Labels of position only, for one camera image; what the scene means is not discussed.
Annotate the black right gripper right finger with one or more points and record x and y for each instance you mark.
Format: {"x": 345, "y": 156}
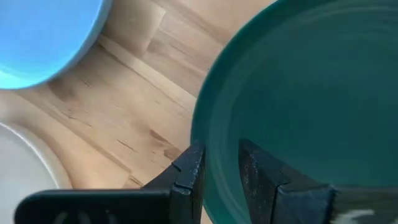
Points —
{"x": 264, "y": 193}

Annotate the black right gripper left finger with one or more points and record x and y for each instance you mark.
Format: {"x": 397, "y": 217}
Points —
{"x": 183, "y": 186}

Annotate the dark teal plate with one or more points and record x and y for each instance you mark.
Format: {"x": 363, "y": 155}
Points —
{"x": 311, "y": 93}

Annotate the blue plate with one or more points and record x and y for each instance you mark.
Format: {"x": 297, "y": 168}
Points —
{"x": 40, "y": 37}

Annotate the grey beige plate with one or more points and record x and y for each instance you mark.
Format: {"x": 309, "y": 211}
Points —
{"x": 18, "y": 174}

